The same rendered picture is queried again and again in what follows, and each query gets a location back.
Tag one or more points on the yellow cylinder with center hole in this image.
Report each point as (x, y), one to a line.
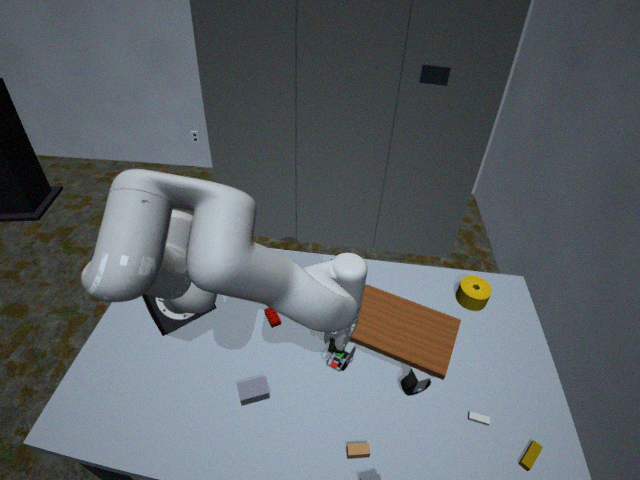
(470, 298)

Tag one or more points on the red toy brick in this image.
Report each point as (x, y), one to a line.
(272, 317)

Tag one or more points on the wooden dolly with black caster wheels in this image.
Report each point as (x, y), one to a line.
(408, 332)

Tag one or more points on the tan wooden bar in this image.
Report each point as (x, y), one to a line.
(360, 450)

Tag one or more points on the yellow rectangular block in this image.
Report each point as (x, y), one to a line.
(530, 455)

